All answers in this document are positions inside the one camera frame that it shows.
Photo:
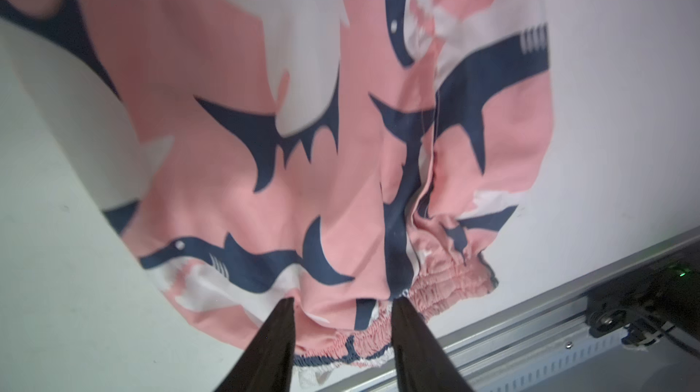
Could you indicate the pink patterned garment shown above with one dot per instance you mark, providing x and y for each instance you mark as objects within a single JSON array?
[{"x": 341, "y": 153}]

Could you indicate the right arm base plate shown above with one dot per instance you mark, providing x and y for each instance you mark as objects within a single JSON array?
[{"x": 649, "y": 304}]

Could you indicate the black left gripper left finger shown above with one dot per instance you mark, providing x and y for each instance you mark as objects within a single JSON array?
[{"x": 267, "y": 363}]

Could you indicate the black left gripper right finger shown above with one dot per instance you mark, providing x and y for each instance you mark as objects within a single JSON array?
[{"x": 421, "y": 363}]

